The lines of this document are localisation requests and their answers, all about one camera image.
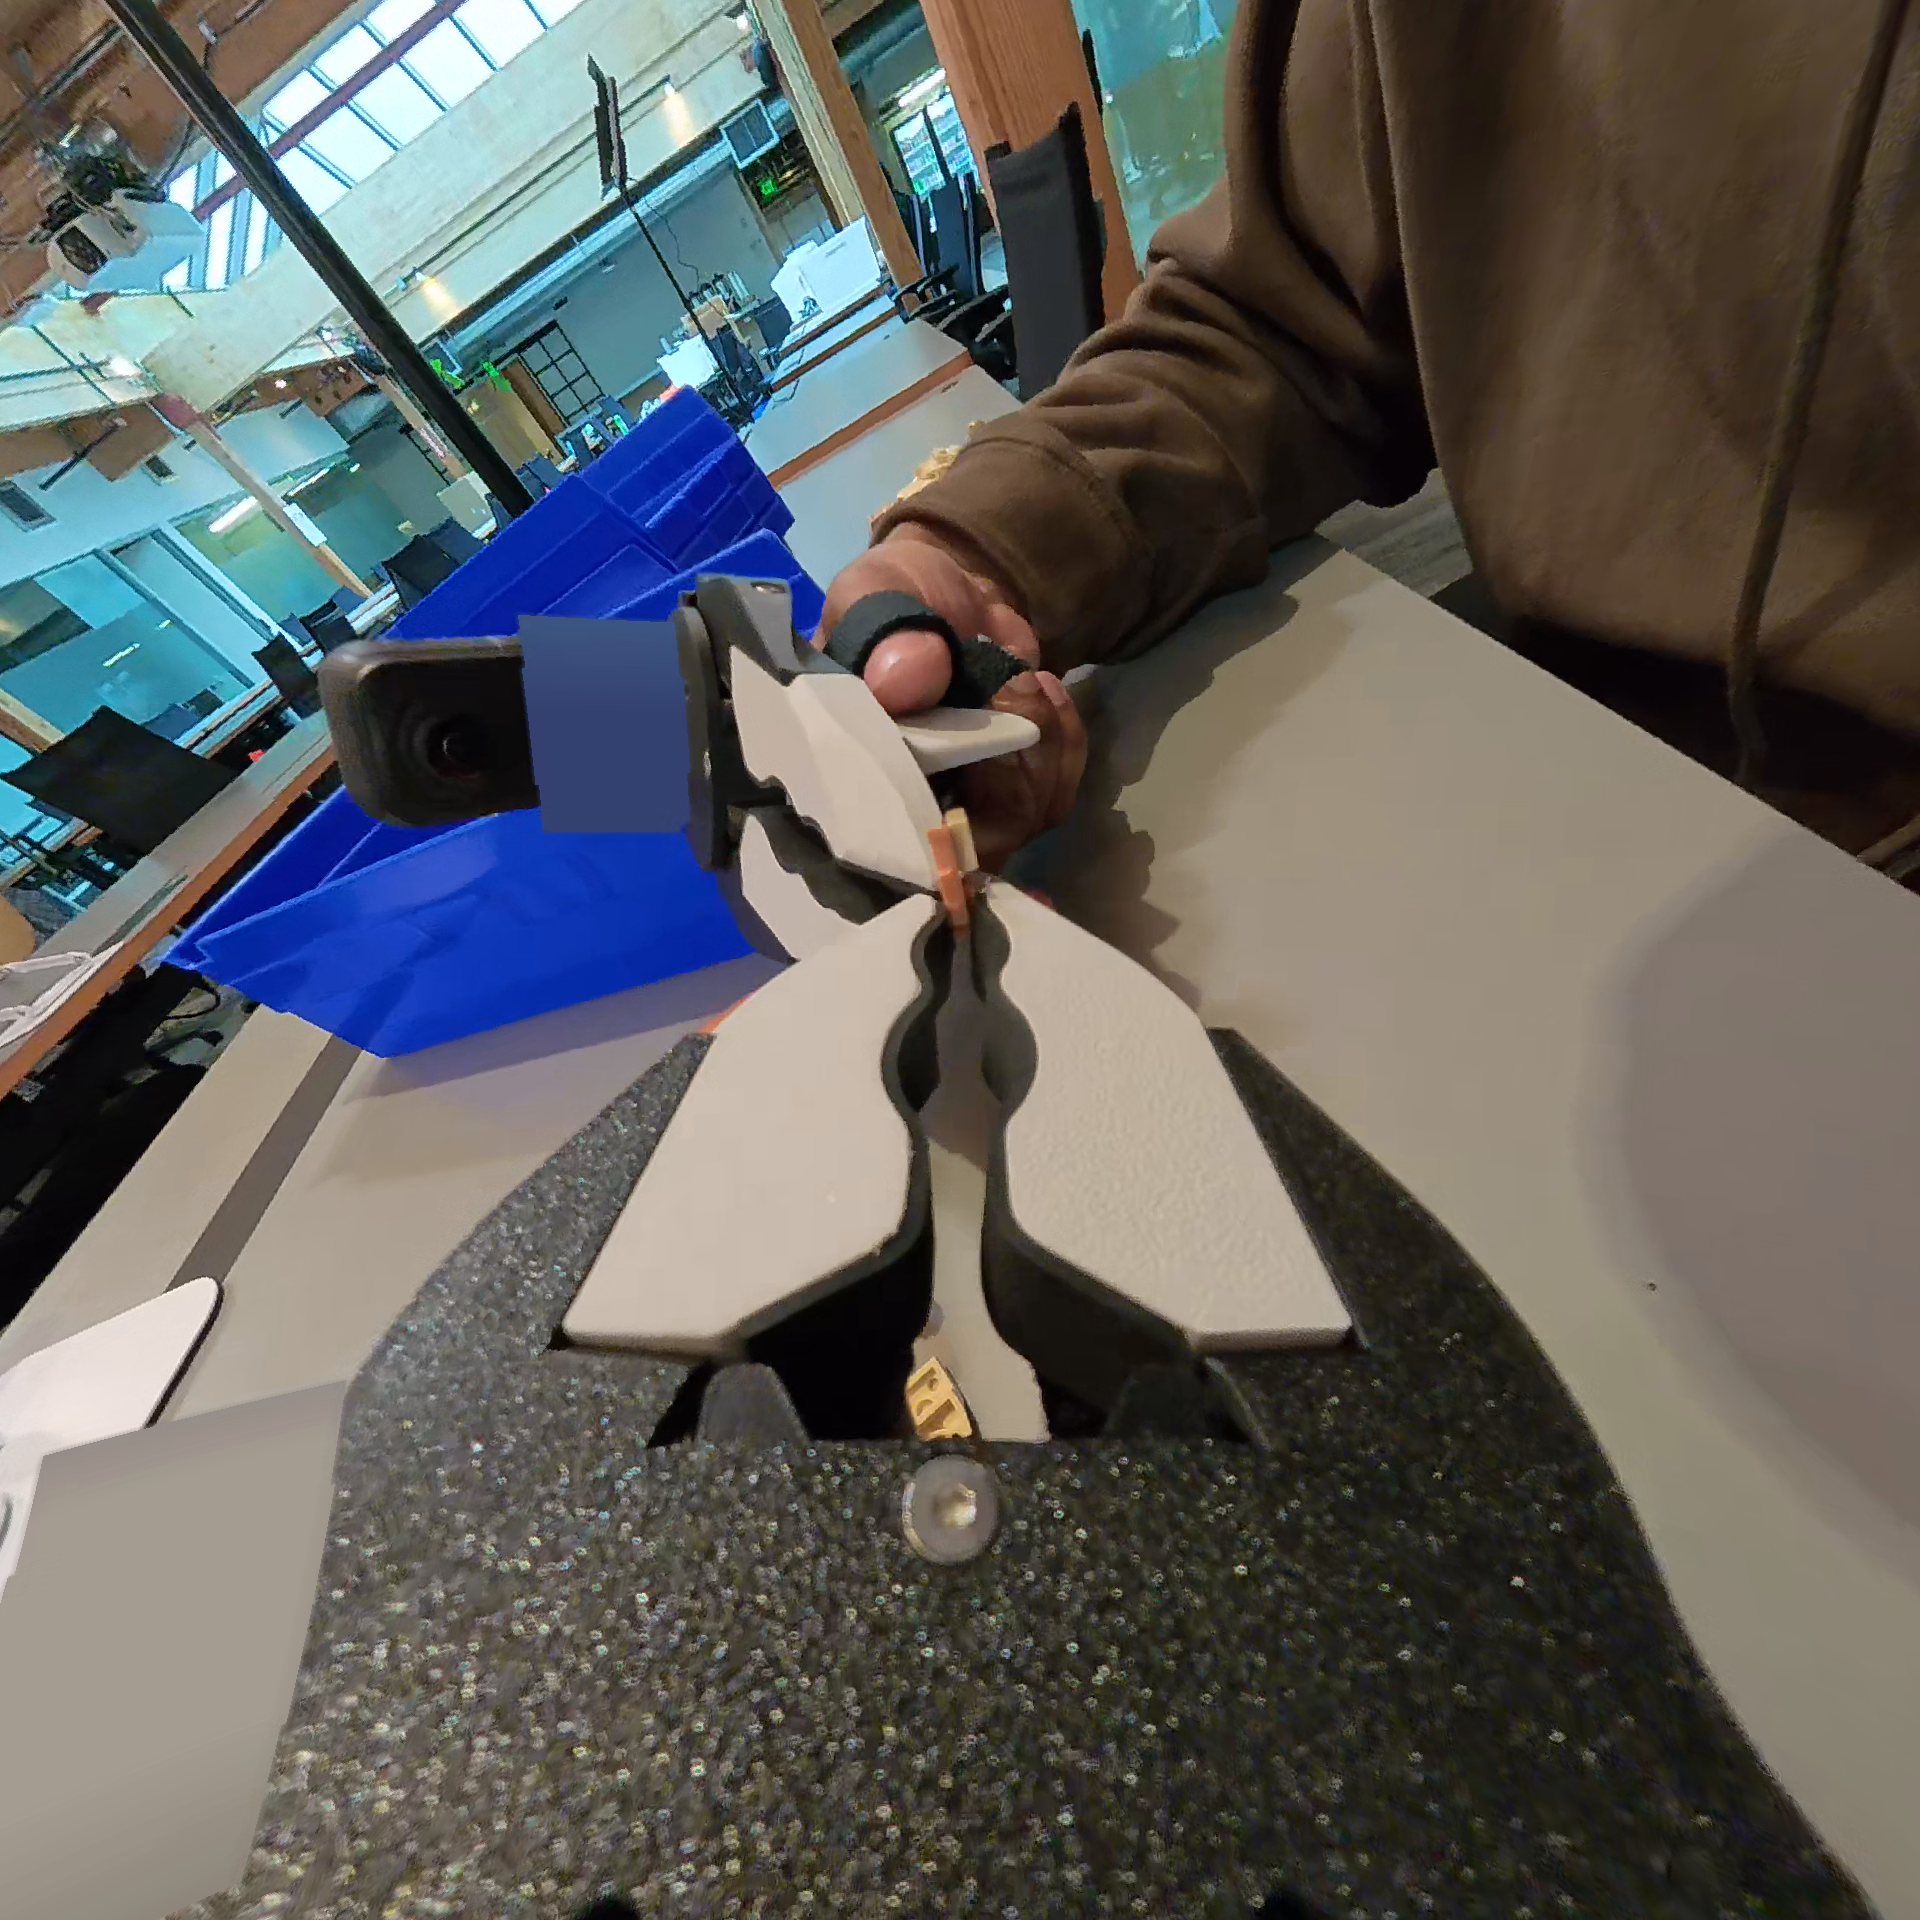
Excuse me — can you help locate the tall black chair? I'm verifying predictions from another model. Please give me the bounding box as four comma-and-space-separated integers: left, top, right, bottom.
983, 108, 1115, 404

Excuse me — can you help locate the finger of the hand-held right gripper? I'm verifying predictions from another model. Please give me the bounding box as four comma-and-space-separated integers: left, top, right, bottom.
728, 657, 1048, 904
737, 817, 910, 965

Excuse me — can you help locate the grey desk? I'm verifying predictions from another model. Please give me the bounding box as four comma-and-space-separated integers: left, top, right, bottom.
0, 533, 1920, 1920

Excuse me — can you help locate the wooden column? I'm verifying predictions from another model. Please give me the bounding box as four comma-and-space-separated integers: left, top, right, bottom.
919, 0, 1146, 296

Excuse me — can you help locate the black office chair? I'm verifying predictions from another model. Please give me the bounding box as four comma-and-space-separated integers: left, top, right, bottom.
7, 705, 242, 864

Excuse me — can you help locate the person's right hand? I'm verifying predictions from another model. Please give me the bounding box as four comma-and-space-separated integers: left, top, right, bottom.
816, 544, 1092, 904

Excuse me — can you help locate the black light stand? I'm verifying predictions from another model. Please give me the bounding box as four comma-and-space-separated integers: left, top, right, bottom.
585, 53, 714, 361

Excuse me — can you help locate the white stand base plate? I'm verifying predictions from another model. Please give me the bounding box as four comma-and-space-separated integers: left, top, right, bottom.
0, 1278, 224, 1517

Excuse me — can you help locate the white ceiling device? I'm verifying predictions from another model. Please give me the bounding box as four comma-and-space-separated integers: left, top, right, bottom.
36, 129, 201, 296

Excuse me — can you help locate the brown-edged long desk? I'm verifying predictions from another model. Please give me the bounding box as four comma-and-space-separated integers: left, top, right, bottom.
0, 717, 345, 1098
738, 307, 1030, 484

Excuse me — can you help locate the black floor lamp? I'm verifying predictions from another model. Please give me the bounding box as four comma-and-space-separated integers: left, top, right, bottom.
106, 0, 530, 513

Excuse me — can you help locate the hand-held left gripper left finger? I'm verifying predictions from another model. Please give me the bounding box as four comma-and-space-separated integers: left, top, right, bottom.
560, 896, 953, 1356

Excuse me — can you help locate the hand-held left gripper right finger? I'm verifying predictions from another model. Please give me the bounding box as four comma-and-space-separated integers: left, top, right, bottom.
972, 893, 1360, 1360

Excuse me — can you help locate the person's right forearm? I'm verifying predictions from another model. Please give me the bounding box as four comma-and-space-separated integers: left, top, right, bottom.
872, 225, 1442, 677

